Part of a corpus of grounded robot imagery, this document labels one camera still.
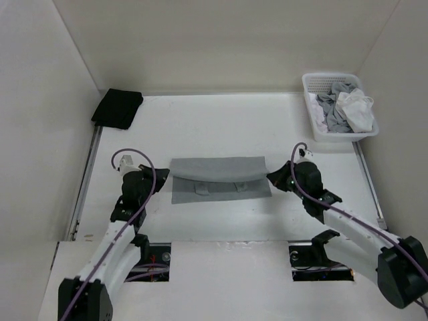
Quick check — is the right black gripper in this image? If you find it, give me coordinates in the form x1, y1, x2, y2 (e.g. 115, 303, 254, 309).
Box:
267, 160, 308, 200

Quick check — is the grey tank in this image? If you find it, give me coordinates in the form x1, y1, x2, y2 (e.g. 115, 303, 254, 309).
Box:
170, 156, 272, 205
316, 82, 357, 134

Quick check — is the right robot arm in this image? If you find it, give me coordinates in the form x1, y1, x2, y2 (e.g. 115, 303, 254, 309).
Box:
267, 159, 427, 309

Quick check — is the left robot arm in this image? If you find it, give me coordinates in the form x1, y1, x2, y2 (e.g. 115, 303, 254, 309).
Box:
58, 164, 170, 320

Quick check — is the white tank top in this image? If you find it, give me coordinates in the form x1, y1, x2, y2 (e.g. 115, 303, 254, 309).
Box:
308, 93, 328, 133

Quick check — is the folded black tank top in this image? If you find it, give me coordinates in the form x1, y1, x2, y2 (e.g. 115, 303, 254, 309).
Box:
91, 88, 144, 130

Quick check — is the white plastic basket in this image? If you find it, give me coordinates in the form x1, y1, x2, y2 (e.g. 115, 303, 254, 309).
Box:
302, 72, 379, 142

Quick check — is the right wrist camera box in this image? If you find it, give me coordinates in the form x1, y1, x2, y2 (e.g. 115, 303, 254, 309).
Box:
298, 148, 313, 163

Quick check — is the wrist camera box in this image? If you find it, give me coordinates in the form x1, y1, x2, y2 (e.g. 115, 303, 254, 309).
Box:
298, 148, 313, 163
118, 155, 140, 176

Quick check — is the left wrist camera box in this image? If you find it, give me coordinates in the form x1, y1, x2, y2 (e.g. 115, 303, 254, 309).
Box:
118, 155, 140, 176

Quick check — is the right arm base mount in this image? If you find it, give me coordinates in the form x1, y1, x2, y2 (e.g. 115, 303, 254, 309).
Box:
288, 230, 354, 282

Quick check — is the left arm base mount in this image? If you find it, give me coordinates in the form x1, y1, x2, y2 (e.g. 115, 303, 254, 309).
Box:
126, 243, 171, 282

